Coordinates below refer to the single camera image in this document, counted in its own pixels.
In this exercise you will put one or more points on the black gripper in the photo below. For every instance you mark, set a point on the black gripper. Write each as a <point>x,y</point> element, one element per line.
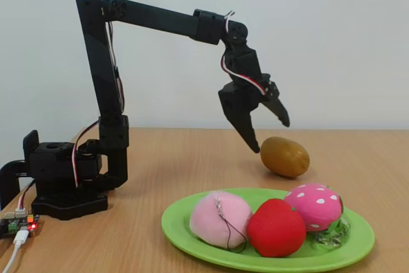
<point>237,96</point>

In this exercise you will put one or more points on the brown kiwi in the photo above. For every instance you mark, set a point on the brown kiwi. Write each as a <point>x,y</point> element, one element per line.
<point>284,158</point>

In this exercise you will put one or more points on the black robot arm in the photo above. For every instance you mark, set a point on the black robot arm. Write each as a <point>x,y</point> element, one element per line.
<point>99,62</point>

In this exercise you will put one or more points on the green plastic plate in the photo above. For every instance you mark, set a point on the green plastic plate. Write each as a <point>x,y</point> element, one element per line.
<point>179,228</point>

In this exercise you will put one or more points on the pink spotted strawberry plush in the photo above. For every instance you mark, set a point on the pink spotted strawberry plush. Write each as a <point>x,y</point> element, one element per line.
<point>313,206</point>

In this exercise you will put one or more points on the light pink peach plush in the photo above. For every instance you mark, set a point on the light pink peach plush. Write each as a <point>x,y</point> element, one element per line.
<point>214,218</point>

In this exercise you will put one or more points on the red apple plush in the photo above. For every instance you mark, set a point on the red apple plush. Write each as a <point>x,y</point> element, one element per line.
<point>276,228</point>

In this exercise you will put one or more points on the black table clamp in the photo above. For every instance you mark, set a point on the black table clamp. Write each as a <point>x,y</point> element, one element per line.
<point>9,170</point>

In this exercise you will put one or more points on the motor control board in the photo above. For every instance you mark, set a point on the motor control board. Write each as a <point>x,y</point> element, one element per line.
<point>12,223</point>

